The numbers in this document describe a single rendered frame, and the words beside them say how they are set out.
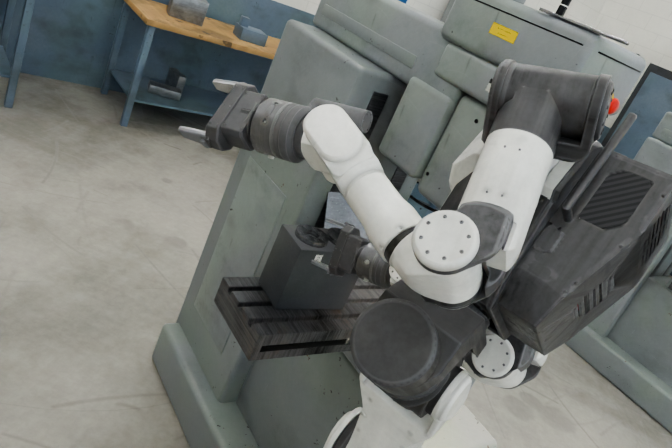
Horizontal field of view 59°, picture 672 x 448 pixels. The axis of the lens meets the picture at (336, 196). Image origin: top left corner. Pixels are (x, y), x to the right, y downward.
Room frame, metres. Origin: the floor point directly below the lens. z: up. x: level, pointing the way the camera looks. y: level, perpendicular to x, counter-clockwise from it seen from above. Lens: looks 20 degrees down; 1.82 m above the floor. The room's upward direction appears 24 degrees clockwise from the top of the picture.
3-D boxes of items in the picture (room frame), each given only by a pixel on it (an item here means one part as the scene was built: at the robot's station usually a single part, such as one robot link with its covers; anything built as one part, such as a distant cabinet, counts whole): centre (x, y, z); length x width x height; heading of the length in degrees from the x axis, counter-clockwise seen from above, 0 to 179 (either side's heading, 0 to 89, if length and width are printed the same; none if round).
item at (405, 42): (2.05, 0.00, 1.66); 0.80 x 0.23 x 0.20; 42
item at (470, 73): (1.71, -0.31, 1.68); 0.34 x 0.24 x 0.10; 42
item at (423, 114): (1.82, -0.21, 1.47); 0.24 x 0.19 x 0.26; 132
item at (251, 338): (1.69, -0.35, 0.94); 1.24 x 0.23 x 0.08; 132
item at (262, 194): (2.14, 0.08, 0.78); 0.50 x 0.47 x 1.56; 42
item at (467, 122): (1.68, -0.33, 1.47); 0.21 x 0.19 x 0.32; 132
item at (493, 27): (1.69, -0.33, 1.81); 0.47 x 0.26 x 0.16; 42
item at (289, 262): (1.43, -0.02, 1.08); 0.22 x 0.12 x 0.20; 129
